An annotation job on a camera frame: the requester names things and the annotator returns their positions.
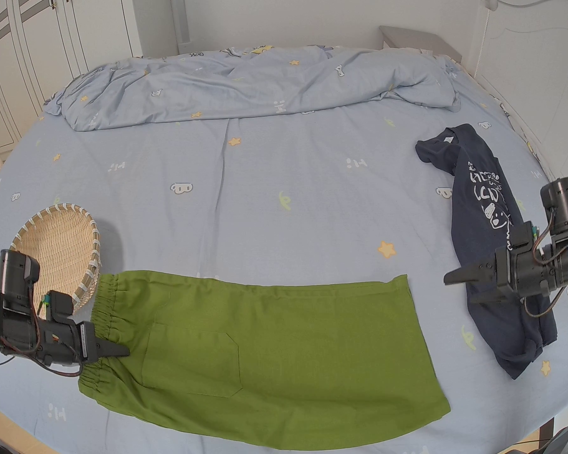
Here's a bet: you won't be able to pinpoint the dark blue printed T-shirt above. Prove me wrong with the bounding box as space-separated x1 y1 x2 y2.
415 123 558 380

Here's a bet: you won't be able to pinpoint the bed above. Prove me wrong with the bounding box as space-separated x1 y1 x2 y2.
0 0 568 454

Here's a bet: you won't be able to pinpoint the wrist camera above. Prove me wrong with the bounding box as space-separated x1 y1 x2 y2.
40 290 74 323
508 223 536 254

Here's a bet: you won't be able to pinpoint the grey bedside table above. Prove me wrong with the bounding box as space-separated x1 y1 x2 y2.
378 26 463 62

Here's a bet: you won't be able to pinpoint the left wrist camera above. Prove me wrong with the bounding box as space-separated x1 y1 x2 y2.
40 290 74 323

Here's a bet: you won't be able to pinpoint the white wardrobe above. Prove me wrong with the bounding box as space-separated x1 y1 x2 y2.
0 0 143 162

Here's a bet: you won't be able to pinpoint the green shorts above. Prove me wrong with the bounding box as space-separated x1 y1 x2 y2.
78 272 451 447

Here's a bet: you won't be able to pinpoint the grey wall pipe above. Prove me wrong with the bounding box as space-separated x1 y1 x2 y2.
167 0 191 55

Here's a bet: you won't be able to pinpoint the round woven basket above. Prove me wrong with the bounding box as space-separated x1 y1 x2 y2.
9 204 101 318

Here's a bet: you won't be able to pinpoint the pale blue quilt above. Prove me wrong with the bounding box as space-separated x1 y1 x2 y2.
44 44 461 132

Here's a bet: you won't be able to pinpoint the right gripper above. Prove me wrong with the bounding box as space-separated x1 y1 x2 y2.
444 246 557 307

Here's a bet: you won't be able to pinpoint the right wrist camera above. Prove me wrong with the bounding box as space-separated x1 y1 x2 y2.
508 223 536 254

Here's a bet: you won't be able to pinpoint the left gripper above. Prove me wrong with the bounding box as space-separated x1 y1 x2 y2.
40 320 105 368

